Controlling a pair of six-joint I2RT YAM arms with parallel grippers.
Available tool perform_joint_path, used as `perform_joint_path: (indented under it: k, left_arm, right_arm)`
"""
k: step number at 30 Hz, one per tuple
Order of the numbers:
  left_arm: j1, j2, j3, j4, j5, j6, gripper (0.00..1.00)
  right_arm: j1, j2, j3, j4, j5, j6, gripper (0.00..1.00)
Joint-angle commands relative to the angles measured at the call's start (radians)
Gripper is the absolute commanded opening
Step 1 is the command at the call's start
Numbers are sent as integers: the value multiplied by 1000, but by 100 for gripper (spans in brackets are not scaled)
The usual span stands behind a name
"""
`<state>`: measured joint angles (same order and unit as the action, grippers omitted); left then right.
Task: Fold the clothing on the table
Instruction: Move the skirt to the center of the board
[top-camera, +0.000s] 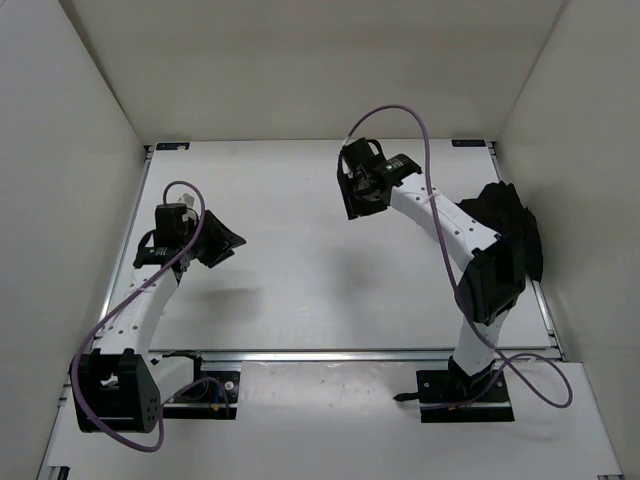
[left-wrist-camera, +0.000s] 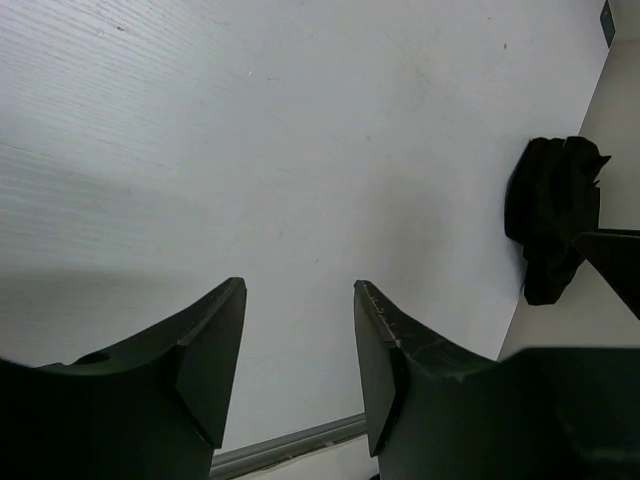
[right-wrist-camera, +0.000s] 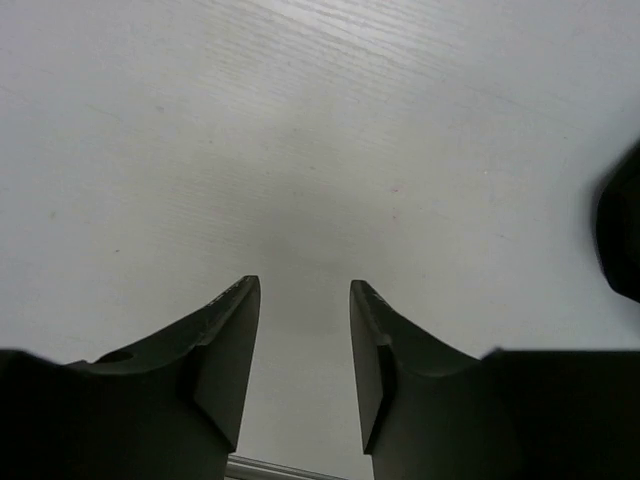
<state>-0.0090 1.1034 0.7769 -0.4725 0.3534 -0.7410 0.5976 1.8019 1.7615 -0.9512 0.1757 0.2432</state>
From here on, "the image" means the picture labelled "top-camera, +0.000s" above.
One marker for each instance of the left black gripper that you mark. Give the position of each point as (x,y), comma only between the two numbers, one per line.
(223,234)

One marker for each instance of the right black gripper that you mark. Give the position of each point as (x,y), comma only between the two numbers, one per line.
(348,183)

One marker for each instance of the black skirt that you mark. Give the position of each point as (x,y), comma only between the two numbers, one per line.
(499,207)

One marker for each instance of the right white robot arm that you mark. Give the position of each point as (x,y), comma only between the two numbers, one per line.
(492,266)

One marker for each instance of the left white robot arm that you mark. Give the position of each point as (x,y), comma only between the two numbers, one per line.
(118,381)

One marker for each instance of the right blue corner sticker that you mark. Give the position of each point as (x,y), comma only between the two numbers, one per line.
(468,143)

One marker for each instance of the blue corner sticker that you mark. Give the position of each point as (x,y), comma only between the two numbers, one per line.
(172,146)
(468,143)

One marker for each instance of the left blue corner sticker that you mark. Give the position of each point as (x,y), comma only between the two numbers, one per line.
(172,146)

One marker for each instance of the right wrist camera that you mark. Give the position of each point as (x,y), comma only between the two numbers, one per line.
(362,152)

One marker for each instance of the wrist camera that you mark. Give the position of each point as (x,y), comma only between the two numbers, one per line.
(175,222)
(362,152)

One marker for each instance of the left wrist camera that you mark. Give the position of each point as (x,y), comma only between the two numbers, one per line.
(175,222)

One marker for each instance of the aluminium front rail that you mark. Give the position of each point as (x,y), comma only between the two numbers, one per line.
(327,356)

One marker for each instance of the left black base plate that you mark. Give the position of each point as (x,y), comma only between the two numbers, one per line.
(214,394)

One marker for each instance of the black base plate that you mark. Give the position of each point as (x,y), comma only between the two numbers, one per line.
(440,402)
(214,394)

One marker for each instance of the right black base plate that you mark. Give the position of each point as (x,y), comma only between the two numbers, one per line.
(440,402)

